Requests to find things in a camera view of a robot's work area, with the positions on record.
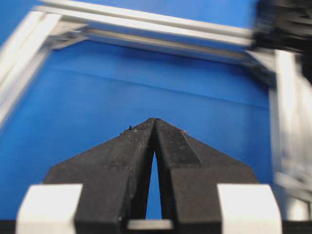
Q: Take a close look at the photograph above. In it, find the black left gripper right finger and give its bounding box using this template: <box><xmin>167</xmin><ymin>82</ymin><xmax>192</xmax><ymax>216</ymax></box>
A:
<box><xmin>155</xmin><ymin>118</ymin><xmax>258</xmax><ymax>234</ymax></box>

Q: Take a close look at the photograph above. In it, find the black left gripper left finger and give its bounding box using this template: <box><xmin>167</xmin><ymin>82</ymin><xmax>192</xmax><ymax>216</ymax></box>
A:
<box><xmin>43</xmin><ymin>118</ymin><xmax>155</xmax><ymax>234</ymax></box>

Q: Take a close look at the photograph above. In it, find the aluminium extrusion frame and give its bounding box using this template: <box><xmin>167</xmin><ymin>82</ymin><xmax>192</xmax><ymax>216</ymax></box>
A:
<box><xmin>0</xmin><ymin>0</ymin><xmax>312</xmax><ymax>217</ymax></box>

